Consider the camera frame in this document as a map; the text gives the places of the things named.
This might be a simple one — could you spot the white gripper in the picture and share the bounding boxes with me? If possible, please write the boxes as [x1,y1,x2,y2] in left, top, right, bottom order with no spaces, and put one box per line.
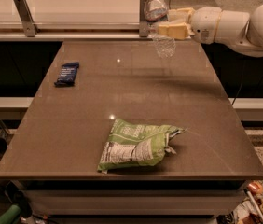
[157,7,222,44]

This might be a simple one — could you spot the clear plastic water bottle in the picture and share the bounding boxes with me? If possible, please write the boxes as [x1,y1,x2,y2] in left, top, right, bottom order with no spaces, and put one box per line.
[144,0,175,58]

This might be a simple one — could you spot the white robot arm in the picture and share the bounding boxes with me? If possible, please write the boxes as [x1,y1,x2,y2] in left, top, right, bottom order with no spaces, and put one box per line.
[156,4,263,57]

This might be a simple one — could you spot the dark blue snack bar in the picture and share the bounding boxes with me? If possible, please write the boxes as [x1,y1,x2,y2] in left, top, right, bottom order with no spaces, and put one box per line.
[54,62,79,87]

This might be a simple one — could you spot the green chip bag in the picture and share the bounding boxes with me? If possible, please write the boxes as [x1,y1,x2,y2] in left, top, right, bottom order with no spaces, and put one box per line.
[97,119,186,173]

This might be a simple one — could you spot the grey table drawer base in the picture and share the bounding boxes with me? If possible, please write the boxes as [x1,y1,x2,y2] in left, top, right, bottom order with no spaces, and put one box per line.
[22,190,245,219]

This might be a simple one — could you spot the green cylinder object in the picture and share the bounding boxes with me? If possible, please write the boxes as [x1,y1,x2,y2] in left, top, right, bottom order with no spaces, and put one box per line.
[0,205,21,224]

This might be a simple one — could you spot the left metal railing bracket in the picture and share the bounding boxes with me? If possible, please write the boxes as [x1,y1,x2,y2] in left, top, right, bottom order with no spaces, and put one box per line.
[13,0,37,37]

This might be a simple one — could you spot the wire basket with items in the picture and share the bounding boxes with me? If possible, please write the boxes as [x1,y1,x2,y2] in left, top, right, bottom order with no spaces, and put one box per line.
[230,180,263,224]

